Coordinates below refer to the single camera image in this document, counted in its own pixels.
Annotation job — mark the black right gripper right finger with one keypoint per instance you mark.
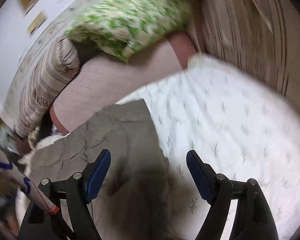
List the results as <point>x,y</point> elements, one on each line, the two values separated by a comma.
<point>253,217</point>

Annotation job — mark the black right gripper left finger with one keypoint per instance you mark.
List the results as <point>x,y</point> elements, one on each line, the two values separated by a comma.
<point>78,191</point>

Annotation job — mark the olive green padded jacket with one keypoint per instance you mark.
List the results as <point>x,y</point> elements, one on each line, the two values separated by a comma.
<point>135,199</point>

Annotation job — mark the wooden glass-front cabinet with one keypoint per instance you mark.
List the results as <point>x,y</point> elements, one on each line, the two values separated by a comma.
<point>0,169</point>

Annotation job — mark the white leaf-print bed quilt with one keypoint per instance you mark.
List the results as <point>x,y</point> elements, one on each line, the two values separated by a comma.
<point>236,124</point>

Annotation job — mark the pink quilted blanket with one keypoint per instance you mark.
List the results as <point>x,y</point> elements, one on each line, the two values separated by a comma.
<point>104,80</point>

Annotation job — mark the beige striped pillow left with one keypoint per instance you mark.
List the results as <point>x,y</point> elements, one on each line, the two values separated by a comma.
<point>58,65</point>

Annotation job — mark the beige striped pillow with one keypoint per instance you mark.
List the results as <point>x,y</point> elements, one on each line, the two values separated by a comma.
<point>58,65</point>
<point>260,37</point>

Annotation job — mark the beige striped pillow right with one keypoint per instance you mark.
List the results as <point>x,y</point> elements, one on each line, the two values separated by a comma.
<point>260,37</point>

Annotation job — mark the beige wall switch plate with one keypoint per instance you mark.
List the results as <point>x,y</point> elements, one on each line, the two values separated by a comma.
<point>36,23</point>

